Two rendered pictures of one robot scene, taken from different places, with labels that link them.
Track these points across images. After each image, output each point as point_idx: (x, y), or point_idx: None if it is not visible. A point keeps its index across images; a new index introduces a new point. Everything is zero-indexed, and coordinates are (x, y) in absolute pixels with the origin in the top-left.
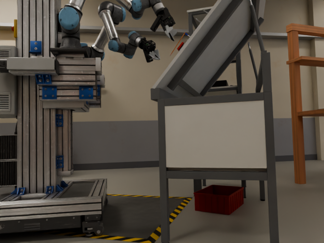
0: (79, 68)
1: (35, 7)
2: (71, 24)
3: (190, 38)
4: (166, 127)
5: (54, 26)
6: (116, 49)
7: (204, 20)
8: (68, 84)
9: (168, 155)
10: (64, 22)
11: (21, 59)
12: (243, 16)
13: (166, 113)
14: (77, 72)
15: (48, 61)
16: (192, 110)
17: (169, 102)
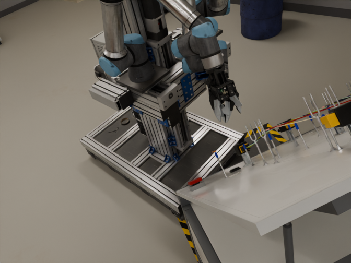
0: (146, 101)
1: None
2: (112, 76)
3: (186, 197)
4: (190, 229)
5: (132, 22)
6: (190, 72)
7: (191, 200)
8: (143, 111)
9: (195, 244)
10: (107, 73)
11: (96, 94)
12: None
13: (188, 222)
14: (146, 105)
15: (112, 104)
16: (200, 247)
17: (187, 218)
